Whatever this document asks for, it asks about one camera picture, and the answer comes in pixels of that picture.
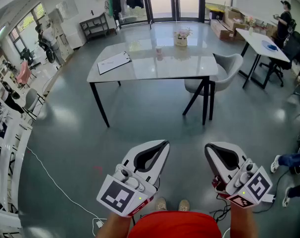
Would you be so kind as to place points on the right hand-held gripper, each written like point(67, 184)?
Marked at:
point(251, 187)

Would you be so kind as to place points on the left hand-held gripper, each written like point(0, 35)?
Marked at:
point(120, 195)

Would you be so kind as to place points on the small white cup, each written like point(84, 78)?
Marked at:
point(159, 50)

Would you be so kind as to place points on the person's left forearm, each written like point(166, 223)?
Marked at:
point(114, 225)

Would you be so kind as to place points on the person's right forearm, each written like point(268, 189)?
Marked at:
point(242, 222)

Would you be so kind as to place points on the person's left beige shoe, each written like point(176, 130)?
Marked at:
point(161, 204)

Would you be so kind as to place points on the person's beige shoe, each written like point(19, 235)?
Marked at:
point(184, 205)
point(161, 204)

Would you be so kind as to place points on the person's right beige shoe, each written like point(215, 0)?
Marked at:
point(184, 205)

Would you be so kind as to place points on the person's red shirt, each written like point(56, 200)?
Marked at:
point(174, 225)

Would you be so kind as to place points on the white power adapter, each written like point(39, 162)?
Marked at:
point(99, 224)

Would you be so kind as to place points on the grey upholstered chair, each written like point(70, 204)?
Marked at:
point(224, 71)

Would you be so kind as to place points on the grey marble table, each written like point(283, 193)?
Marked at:
point(164, 66)

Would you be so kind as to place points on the black clipboard with paper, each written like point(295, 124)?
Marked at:
point(113, 63)

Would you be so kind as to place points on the pink flowers in pot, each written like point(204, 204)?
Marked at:
point(181, 37)

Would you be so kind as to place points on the blue plate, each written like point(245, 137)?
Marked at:
point(270, 45)

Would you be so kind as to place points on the white table black legs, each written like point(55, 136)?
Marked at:
point(256, 40)

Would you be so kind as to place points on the black office chair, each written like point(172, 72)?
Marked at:
point(288, 51)

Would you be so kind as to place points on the long cardboard box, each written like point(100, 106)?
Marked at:
point(220, 30)

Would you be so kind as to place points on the small grey chair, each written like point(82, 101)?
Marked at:
point(31, 100)

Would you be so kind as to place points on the black shelf unit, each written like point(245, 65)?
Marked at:
point(94, 26)

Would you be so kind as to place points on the white cabinet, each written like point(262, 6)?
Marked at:
point(74, 35)

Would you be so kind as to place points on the open cardboard box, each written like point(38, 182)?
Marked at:
point(235, 17)

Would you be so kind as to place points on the white storage rack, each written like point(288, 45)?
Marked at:
point(6, 157)

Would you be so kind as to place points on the yellow lidded bin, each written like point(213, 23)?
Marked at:
point(214, 10)

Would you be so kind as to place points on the pink chair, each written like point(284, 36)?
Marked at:
point(23, 73)

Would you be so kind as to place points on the glass double door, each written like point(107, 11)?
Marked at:
point(174, 1)

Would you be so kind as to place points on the white wall board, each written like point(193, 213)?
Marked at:
point(67, 7)

